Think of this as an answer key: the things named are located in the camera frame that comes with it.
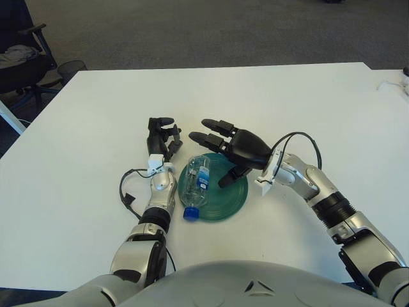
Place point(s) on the white desk frame beam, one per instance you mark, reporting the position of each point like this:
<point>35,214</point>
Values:
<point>11,120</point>

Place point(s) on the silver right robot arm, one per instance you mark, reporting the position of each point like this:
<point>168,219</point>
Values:
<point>297,172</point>

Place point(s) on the clear bottle with blue cap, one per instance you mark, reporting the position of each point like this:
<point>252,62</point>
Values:
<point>195,182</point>

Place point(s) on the grey cloth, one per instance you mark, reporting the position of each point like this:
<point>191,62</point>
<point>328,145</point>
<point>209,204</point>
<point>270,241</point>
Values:
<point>16,52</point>

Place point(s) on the black office chair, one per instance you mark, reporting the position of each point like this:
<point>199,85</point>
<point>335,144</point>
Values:
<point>19,72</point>

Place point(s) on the silver robot torso cover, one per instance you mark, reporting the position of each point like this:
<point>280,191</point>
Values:
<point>207,284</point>

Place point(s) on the green round plate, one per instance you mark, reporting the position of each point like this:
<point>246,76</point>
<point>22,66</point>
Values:
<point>227,201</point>

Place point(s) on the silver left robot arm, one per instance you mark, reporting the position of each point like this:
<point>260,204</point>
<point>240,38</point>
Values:
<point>163,184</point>

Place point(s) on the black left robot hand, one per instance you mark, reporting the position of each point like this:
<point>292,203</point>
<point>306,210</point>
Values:
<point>155,144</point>

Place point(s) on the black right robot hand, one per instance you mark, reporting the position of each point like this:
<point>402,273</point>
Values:
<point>249,148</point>

